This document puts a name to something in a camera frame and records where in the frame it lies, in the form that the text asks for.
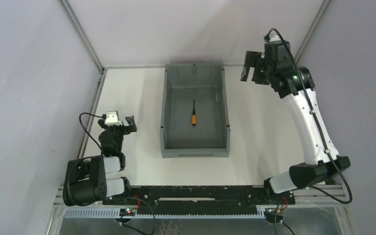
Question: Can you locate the orange handled screwdriver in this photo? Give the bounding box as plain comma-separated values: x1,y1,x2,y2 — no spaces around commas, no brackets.
191,100,197,126

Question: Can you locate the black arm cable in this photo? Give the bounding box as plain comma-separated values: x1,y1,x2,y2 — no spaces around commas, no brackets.
78,112,108,153
263,27,353,235

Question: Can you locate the grey slotted cable duct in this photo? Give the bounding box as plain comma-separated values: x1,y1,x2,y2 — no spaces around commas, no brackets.
64,207,273,219

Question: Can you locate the aluminium frame front rail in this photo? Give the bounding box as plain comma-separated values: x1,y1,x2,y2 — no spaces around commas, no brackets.
51,185,349,218

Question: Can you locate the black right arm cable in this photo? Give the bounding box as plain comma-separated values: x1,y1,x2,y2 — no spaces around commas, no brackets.
263,27,353,235

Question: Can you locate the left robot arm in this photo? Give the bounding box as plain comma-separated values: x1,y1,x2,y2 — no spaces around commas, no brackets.
63,112,137,206

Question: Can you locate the small circuit board with leds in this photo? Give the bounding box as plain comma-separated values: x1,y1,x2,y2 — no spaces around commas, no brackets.
119,208,137,217

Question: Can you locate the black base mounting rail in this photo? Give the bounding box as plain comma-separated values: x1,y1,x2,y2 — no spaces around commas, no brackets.
102,186,296,216

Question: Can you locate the left aluminium frame profile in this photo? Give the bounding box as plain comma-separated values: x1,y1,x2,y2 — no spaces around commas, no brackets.
58,0,107,159

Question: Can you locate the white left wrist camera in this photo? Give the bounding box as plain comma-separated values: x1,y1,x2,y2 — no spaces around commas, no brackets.
103,111,123,126

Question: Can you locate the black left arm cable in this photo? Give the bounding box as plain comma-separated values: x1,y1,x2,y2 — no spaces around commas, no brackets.
78,112,108,153

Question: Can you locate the grey plastic storage bin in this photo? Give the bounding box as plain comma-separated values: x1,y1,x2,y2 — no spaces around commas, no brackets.
160,63,231,158

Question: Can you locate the black cable at front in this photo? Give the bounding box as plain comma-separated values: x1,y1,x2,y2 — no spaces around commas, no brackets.
113,197,156,235

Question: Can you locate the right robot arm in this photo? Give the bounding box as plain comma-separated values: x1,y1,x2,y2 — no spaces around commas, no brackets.
240,51,353,204

